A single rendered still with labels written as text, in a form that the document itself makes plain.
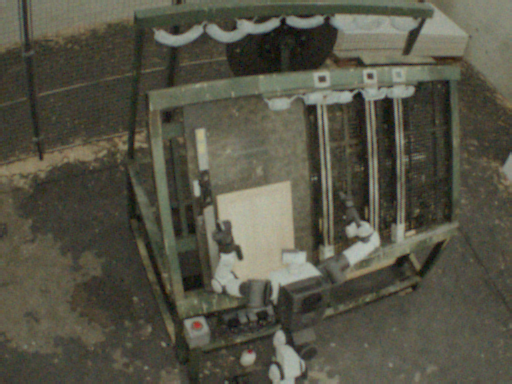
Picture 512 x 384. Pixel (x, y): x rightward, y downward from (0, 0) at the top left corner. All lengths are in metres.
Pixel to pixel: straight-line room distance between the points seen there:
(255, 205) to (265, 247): 0.27
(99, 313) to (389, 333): 2.34
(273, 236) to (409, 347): 1.75
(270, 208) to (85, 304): 1.78
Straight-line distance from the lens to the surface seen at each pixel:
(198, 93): 2.80
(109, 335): 4.04
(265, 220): 3.17
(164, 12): 2.99
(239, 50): 3.38
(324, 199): 3.25
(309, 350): 2.90
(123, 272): 4.34
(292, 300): 2.65
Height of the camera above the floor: 3.60
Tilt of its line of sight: 47 degrees down
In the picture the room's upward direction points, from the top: 11 degrees clockwise
